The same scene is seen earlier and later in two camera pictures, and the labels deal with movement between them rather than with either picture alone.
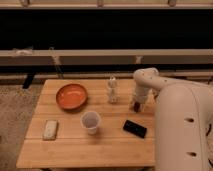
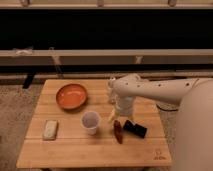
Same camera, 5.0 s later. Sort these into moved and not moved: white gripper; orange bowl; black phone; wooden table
Moved: white gripper
Not moved: orange bowl; black phone; wooden table
